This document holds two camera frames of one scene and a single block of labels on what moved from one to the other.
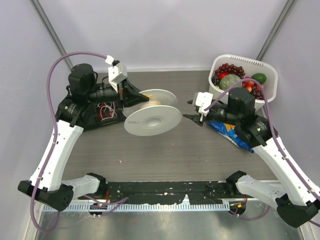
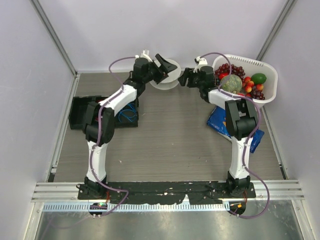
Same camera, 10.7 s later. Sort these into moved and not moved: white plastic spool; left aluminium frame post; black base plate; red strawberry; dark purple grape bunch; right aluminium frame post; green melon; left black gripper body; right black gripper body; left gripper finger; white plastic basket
Moved: right black gripper body; left gripper finger; white plastic spool; left black gripper body
Not moved: green melon; right aluminium frame post; white plastic basket; red strawberry; left aluminium frame post; dark purple grape bunch; black base plate
